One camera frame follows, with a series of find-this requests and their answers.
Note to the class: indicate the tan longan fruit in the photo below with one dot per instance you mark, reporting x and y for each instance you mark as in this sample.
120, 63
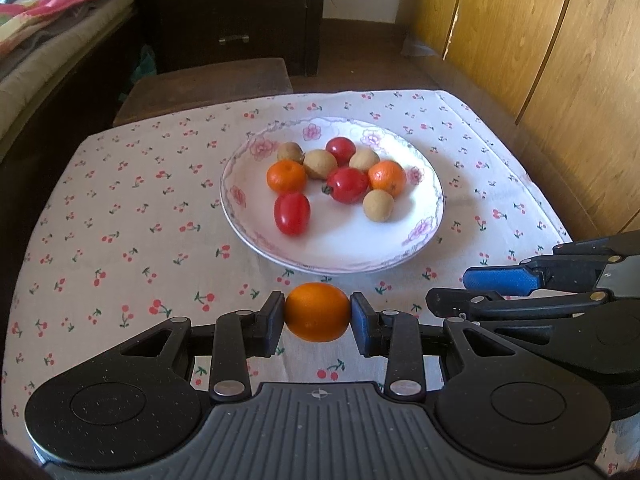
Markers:
363, 159
290, 151
378, 205
319, 164

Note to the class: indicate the cherry print tablecloth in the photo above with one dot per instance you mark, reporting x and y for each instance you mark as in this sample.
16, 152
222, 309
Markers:
134, 232

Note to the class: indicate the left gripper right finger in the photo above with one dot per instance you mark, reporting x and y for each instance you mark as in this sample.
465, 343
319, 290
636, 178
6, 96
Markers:
395, 336

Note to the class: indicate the wooden wardrobe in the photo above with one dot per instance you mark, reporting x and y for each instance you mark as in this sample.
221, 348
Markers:
558, 80

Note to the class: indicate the dark wooden stool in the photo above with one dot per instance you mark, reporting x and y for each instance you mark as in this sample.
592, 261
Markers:
158, 95

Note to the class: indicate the floral red yellow quilt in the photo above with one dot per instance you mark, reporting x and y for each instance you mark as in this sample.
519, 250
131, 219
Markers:
21, 20

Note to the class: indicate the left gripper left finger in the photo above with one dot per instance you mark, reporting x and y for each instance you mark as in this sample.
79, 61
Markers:
240, 335

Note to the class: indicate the dark wooden nightstand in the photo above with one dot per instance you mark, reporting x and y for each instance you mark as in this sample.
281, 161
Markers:
189, 33

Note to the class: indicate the white floral ceramic plate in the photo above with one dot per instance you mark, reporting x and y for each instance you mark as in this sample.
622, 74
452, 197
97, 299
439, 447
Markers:
340, 239

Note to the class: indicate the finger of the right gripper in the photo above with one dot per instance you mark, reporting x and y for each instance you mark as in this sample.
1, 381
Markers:
566, 273
475, 305

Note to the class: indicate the bed with beige mattress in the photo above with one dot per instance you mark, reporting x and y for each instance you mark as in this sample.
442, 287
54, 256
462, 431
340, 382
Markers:
33, 70

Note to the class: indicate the red cherry tomato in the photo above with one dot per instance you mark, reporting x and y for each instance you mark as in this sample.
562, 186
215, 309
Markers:
346, 185
342, 149
291, 213

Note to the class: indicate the orange mandarin with stem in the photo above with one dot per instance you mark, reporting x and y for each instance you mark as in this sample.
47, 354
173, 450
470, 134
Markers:
388, 176

